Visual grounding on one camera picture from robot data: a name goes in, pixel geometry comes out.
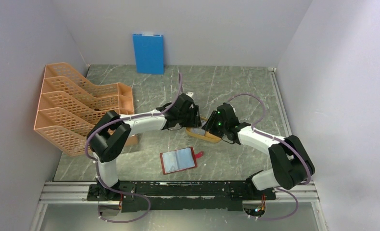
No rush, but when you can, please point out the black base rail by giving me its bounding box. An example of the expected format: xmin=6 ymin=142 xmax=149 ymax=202
xmin=86 ymin=180 xmax=276 ymax=212

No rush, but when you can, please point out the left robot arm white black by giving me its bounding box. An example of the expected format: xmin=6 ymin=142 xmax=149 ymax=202
xmin=84 ymin=93 xmax=201 ymax=200

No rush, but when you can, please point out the silver VIP credit card stack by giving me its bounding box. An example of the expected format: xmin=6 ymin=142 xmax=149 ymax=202
xmin=191 ymin=128 xmax=206 ymax=136

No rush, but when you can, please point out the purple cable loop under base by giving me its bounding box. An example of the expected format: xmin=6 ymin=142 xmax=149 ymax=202
xmin=97 ymin=191 xmax=152 ymax=223

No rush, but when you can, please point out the orange mesh file organizer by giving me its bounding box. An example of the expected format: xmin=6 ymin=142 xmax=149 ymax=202
xmin=34 ymin=63 xmax=134 ymax=156

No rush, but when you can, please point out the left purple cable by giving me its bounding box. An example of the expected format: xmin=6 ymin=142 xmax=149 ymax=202
xmin=84 ymin=72 xmax=184 ymax=198

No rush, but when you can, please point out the blue folder against wall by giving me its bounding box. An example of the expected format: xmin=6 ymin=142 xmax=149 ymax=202
xmin=132 ymin=34 xmax=164 ymax=75

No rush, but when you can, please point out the aluminium frame rail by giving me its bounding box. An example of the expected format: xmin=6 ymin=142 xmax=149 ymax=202
xmin=268 ymin=68 xmax=292 ymax=136

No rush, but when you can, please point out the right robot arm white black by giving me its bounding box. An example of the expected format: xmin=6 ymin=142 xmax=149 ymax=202
xmin=202 ymin=103 xmax=315 ymax=199

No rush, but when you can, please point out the red leather card holder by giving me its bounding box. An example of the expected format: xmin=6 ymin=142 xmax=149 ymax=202
xmin=160 ymin=147 xmax=204 ymax=175

